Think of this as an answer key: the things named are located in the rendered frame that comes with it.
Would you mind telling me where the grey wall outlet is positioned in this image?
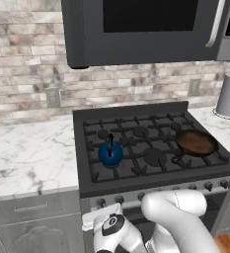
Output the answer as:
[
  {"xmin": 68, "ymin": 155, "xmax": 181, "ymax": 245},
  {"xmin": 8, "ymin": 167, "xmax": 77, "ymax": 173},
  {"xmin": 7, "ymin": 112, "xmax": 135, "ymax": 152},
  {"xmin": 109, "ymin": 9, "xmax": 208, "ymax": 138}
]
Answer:
[
  {"xmin": 44, "ymin": 86, "xmax": 62, "ymax": 109},
  {"xmin": 188, "ymin": 78, "xmax": 202, "ymax": 98}
]

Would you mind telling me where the grey drawer front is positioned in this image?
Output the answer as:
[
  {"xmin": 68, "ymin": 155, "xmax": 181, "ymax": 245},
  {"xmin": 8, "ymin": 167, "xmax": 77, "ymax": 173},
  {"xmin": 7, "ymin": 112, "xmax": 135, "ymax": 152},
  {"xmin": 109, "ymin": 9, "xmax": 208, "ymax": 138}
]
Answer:
[{"xmin": 0, "ymin": 191, "xmax": 82, "ymax": 229}]

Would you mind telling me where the brown frying pan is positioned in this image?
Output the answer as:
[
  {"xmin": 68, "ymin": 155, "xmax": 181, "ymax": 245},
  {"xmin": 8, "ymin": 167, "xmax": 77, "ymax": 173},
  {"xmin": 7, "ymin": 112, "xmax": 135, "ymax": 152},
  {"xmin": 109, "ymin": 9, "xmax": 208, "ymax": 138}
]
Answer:
[{"xmin": 171, "ymin": 128, "xmax": 220, "ymax": 165}]

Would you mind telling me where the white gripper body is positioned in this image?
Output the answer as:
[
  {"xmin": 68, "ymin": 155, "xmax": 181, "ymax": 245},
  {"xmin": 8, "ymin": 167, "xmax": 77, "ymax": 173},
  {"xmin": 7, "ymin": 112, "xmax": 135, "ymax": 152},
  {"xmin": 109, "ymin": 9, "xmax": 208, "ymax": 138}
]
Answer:
[{"xmin": 81, "ymin": 202, "xmax": 124, "ymax": 232}]

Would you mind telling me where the dark grey microwave oven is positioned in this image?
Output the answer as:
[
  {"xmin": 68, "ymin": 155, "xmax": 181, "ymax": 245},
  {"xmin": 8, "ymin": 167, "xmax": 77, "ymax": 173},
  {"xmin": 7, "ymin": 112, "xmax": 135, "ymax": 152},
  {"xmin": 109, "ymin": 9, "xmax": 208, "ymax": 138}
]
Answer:
[{"xmin": 60, "ymin": 0, "xmax": 230, "ymax": 70}]

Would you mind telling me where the dark grey gas stove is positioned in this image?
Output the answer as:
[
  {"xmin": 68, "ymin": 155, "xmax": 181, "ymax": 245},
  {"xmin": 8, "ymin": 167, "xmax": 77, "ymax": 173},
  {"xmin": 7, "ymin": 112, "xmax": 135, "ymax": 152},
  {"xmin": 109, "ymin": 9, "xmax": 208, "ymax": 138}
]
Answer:
[{"xmin": 72, "ymin": 100, "xmax": 230, "ymax": 212}]

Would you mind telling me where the grey cupboard door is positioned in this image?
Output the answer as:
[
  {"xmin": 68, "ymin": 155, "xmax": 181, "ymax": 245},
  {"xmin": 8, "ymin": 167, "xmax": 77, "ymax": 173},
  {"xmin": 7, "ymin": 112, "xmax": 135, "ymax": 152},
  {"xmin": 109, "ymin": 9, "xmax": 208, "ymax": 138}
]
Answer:
[{"xmin": 0, "ymin": 212, "xmax": 87, "ymax": 253}]

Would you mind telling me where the white paper towel roll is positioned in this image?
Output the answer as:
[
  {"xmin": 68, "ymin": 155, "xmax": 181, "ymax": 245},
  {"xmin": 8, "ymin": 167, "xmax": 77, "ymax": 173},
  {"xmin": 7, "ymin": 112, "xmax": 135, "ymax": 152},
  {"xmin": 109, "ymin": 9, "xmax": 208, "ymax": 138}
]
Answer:
[{"xmin": 212, "ymin": 71, "xmax": 230, "ymax": 120}]

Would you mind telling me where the blue kettle with black handle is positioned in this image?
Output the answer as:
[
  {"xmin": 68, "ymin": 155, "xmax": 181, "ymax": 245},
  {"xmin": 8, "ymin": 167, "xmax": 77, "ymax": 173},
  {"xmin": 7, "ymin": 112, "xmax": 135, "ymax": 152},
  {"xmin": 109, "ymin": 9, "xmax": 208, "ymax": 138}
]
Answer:
[{"xmin": 97, "ymin": 132, "xmax": 124, "ymax": 168}]

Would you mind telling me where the silver microwave door handle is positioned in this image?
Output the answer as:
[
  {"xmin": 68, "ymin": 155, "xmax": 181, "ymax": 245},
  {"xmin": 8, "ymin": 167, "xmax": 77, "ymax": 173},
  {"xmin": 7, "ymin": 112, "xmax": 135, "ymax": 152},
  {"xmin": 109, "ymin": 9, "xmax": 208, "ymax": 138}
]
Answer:
[{"xmin": 204, "ymin": 0, "xmax": 226, "ymax": 48}]

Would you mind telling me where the dark oven door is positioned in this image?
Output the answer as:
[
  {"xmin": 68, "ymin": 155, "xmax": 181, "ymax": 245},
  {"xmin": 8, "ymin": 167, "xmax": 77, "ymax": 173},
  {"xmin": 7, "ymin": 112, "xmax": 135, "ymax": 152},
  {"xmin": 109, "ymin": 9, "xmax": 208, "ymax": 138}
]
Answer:
[{"xmin": 121, "ymin": 191, "xmax": 230, "ymax": 243}]

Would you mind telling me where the grey drawer handle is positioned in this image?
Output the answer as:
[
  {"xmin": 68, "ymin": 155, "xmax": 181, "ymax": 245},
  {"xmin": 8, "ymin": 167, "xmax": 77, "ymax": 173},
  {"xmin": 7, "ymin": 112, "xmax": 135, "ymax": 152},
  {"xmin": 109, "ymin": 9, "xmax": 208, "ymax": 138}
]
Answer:
[{"xmin": 13, "ymin": 203, "xmax": 49, "ymax": 213}]

